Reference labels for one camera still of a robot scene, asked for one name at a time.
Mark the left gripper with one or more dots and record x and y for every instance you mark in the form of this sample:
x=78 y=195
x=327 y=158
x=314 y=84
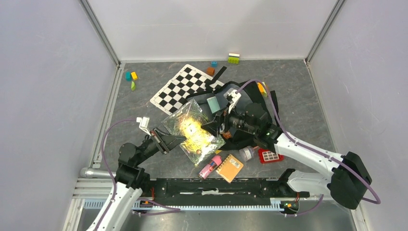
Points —
x=166 y=142

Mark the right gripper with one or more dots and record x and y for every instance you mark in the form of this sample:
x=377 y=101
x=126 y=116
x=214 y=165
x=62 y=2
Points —
x=213 y=126

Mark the black backpack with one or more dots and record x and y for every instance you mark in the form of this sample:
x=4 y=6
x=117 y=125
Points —
x=242 y=108

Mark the teal paperback book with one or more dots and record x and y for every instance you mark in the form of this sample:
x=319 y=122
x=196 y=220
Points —
x=213 y=104

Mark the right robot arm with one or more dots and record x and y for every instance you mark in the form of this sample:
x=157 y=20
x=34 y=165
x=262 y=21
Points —
x=306 y=153

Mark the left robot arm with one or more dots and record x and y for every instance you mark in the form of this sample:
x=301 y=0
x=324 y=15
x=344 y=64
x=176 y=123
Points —
x=130 y=180

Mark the clear plastic box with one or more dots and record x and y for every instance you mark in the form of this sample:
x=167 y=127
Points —
x=247 y=153

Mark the orange spiral notepad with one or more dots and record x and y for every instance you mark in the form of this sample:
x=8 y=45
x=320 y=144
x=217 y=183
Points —
x=229 y=168

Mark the black white chessboard mat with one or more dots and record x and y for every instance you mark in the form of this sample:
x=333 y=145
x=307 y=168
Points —
x=174 y=93

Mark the orange brown cube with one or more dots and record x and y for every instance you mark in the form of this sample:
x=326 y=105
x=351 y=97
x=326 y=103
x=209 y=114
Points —
x=210 y=71

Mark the red calculator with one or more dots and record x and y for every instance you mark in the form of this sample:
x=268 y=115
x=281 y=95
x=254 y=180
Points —
x=267 y=156

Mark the orange green sticky notes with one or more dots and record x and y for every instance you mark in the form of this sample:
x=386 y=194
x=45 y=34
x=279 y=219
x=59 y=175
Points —
x=263 y=89

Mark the green half-round block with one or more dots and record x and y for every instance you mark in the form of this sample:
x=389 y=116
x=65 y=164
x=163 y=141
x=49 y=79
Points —
x=133 y=86

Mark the green white lego brick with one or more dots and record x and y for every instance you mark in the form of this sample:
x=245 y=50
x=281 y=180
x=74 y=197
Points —
x=233 y=58

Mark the yellow wooden block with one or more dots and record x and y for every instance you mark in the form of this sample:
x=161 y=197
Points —
x=134 y=75

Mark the teal wooden block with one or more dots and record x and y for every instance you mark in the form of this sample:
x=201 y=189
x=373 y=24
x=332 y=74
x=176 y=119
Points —
x=129 y=76

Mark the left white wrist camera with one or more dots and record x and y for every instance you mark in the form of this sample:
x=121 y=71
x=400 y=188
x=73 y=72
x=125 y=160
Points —
x=143 y=124

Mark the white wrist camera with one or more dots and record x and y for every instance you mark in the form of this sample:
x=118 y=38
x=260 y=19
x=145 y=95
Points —
x=233 y=96
x=143 y=124

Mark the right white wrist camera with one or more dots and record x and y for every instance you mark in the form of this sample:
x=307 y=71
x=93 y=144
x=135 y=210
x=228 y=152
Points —
x=233 y=96

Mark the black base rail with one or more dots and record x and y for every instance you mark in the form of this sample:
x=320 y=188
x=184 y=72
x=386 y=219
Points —
x=241 y=193

